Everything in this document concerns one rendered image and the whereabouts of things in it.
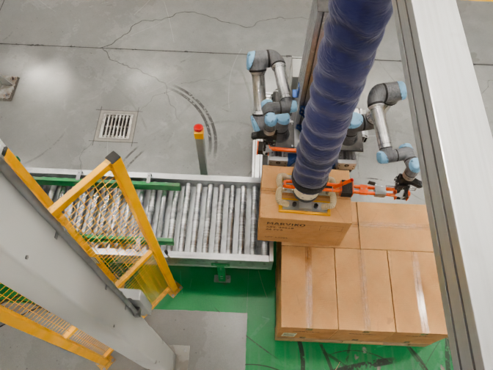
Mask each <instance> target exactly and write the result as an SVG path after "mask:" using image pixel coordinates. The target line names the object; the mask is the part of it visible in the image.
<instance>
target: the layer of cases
mask: <svg viewBox="0 0 493 370"><path fill-rule="evenodd" d="M351 215H352V224H351V227H350V228H349V229H348V232H347V234H346V235H345V237H344V239H343V240H342V242H341V244H340V246H338V245H327V244H306V243H295V242H277V337H285V338H317V339H334V340H351V341H383V342H401V343H417V344H432V343H434V342H437V341H440V340H442V339H444V338H447V337H448V332H447V328H446V323H445V315H444V310H443V305H442V297H441V292H440V287H439V279H438V274H437V266H436V261H435V257H434V249H433V244H432V240H431V232H430V227H429V222H428V214H427V209H426V205H417V204H401V203H369V202H351Z"/></svg>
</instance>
